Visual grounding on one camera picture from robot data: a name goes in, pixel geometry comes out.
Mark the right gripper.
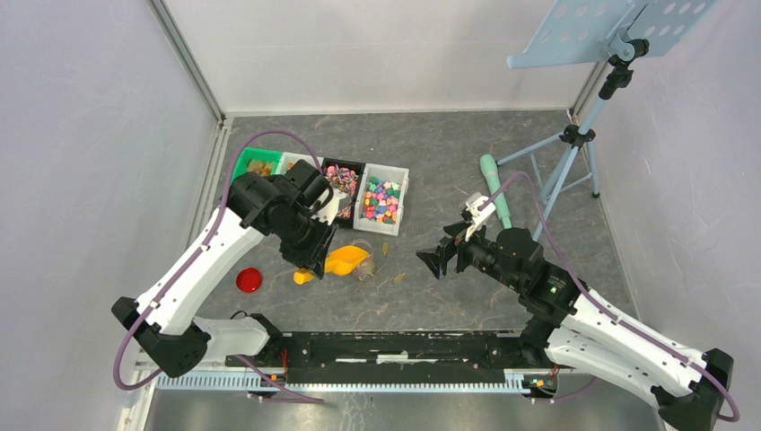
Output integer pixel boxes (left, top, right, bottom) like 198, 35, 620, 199
415, 218, 522, 292

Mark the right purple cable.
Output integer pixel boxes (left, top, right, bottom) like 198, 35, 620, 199
478, 171, 741, 424

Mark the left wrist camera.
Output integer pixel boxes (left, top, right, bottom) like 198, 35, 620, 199
314, 188, 348, 224

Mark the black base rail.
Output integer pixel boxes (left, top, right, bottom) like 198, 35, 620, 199
249, 330, 555, 386

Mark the blue music stand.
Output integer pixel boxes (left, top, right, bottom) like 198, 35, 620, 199
495, 1, 715, 216

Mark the clear plastic jar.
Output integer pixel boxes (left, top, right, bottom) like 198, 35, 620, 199
351, 239, 376, 281

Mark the white star candy bin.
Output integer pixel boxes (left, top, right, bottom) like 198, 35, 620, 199
353, 163, 409, 236

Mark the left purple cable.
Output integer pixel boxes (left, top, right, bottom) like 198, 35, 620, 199
112, 129, 327, 406

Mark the green candy bin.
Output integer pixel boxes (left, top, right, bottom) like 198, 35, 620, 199
232, 147, 283, 180

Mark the black swirl lollipop bin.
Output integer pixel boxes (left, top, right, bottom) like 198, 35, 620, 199
322, 157, 365, 229

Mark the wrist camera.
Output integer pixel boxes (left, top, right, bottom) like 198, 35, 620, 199
463, 193, 496, 242
314, 188, 348, 224

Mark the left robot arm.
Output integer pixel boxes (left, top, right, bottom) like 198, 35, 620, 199
111, 160, 337, 377

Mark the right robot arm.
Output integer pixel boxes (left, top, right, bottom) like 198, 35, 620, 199
415, 222, 734, 430

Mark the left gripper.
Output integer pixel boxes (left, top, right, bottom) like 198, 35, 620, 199
274, 207, 339, 280

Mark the orange plastic scoop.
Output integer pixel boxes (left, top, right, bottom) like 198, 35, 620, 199
293, 245, 367, 285

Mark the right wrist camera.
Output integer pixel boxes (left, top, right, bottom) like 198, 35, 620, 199
463, 193, 496, 242

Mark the white lollipop bin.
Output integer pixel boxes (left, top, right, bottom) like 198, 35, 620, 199
275, 152, 324, 174

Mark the purple cable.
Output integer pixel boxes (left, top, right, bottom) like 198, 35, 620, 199
112, 129, 327, 406
478, 171, 741, 424

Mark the red jar lid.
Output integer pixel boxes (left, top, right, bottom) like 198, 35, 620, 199
235, 268, 263, 293

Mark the aluminium frame post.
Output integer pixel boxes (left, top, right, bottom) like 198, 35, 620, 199
147, 0, 226, 124

